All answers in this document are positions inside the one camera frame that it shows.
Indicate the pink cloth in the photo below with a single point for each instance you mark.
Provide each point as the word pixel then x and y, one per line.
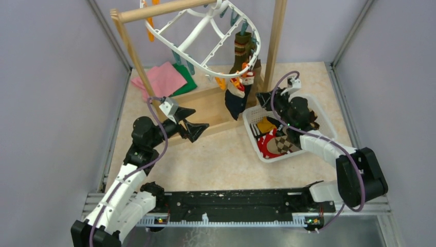
pixel 164 79

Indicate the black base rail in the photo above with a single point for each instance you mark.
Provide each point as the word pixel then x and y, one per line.
pixel 287 207

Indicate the tan ribbed sock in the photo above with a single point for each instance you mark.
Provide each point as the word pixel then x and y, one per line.
pixel 252 101

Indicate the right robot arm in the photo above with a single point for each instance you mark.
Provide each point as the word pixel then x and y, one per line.
pixel 359 177

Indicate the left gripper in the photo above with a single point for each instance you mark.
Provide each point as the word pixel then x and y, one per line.
pixel 193 131

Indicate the white plastic laundry basket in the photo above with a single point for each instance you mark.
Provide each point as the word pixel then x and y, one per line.
pixel 251 116

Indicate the white oval clip hanger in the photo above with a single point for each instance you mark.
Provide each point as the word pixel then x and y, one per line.
pixel 201 37

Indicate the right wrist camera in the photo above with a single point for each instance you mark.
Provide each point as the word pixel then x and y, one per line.
pixel 293 85

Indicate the mustard yellow sock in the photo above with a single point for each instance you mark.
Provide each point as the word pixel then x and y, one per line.
pixel 265 126

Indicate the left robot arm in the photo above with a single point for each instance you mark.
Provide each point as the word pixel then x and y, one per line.
pixel 121 208

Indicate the red white striped sock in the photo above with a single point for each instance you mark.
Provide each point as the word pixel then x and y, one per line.
pixel 262 145

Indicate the navy blue sock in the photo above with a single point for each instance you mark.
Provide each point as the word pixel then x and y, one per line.
pixel 247 80

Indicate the wooden hanger rack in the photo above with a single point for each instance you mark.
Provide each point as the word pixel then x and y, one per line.
pixel 209 102

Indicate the green cloth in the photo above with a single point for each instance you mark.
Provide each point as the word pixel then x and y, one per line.
pixel 190 84

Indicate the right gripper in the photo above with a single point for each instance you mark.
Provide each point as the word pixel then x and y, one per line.
pixel 264 99

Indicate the olive striped sock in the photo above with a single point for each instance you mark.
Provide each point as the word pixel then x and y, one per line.
pixel 242 51

